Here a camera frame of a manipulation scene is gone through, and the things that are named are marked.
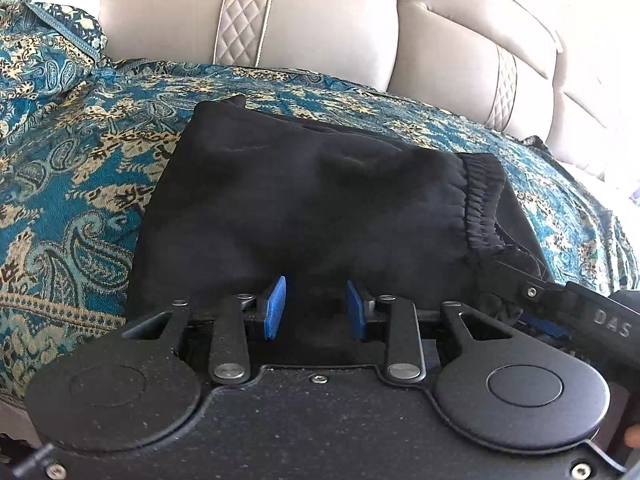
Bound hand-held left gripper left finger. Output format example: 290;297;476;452
122;275;287;386

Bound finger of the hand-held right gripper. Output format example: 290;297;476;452
515;311;572;345
487;255;572;307

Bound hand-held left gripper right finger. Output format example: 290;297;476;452
346;280;517;385

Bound black pants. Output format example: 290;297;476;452
125;95;557;356

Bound teal paisley patterned blanket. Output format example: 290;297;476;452
0;0;640;401

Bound beige leather sofa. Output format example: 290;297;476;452
60;0;640;201

